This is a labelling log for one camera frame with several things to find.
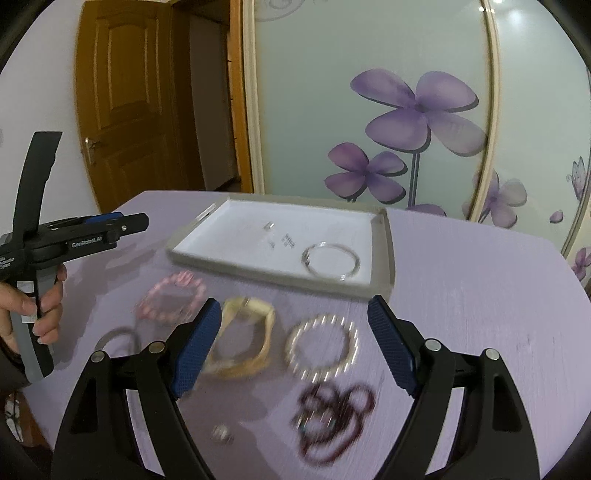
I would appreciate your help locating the wooden door frame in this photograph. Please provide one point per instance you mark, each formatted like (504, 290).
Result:
(238, 115)

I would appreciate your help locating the grey cardboard tray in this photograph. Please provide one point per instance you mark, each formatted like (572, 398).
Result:
(221, 240)

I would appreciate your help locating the person's left hand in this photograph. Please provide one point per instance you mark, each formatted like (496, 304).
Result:
(51, 318)

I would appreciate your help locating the floral glass sliding door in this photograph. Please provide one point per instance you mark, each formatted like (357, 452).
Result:
(531, 115)
(323, 69)
(581, 265)

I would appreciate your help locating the silver bangle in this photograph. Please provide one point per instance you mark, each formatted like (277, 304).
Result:
(305, 259)

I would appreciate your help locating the purple tablecloth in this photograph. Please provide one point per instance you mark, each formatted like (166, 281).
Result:
(461, 323)

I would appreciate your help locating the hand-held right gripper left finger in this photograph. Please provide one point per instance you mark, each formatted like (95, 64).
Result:
(198, 350)

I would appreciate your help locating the brown wooden door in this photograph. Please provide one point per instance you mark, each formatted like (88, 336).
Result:
(134, 115)

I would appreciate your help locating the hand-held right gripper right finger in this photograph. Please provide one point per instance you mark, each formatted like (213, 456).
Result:
(392, 350)

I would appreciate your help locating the person's left forearm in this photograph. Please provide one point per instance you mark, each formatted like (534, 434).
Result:
(9, 357)

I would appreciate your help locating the black bangle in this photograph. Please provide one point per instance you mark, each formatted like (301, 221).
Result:
(115, 331)

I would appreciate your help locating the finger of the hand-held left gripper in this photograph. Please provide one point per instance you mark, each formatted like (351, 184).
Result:
(131, 225)
(106, 218)

